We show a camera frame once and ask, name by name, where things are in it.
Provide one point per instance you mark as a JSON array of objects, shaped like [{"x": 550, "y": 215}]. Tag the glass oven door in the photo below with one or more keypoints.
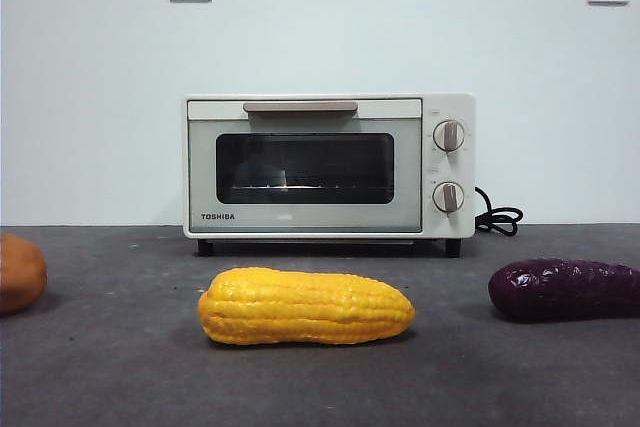
[{"x": 202, "y": 172}]

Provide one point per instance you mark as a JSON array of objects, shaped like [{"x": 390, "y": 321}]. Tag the white Toshiba toaster oven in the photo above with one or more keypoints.
[{"x": 450, "y": 167}]

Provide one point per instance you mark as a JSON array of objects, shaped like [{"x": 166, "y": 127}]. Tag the brown potato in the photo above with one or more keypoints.
[{"x": 20, "y": 277}]

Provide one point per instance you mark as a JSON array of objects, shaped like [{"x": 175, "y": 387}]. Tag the beige oven knob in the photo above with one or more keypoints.
[
  {"x": 448, "y": 198},
  {"x": 450, "y": 136}
]

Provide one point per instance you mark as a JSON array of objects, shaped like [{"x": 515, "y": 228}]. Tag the yellow corn cob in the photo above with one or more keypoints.
[{"x": 305, "y": 307}]

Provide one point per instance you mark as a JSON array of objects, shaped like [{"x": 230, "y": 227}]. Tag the purple eggplant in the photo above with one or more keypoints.
[{"x": 565, "y": 292}]

